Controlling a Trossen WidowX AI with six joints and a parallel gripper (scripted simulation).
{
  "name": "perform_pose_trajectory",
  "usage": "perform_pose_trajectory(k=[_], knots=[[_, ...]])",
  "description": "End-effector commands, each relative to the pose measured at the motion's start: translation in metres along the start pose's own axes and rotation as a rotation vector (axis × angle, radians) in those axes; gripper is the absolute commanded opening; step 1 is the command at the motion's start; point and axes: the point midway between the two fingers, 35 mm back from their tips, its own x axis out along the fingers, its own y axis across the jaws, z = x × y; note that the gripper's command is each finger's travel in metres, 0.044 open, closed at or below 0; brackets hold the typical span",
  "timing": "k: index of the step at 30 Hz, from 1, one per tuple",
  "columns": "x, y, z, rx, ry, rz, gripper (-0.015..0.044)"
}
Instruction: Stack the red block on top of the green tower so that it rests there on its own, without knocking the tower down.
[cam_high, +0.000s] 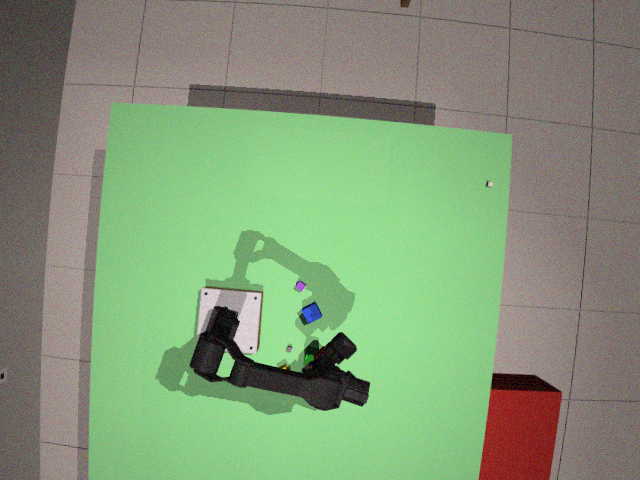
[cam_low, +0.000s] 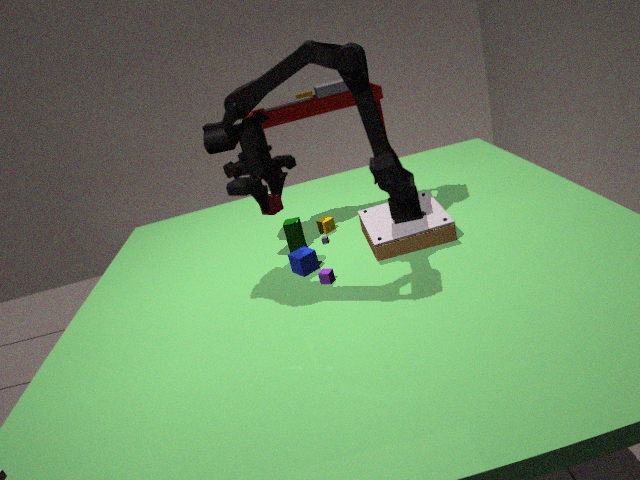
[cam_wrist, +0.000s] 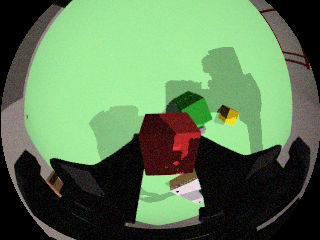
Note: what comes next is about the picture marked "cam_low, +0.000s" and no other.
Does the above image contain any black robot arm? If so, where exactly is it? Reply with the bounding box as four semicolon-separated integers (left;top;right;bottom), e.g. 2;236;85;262
202;40;423;224

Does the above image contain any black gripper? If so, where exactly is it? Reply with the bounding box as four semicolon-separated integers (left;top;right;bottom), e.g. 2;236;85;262
227;142;296;213

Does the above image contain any blue block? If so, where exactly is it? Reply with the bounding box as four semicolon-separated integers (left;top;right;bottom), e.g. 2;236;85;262
288;246;320;277

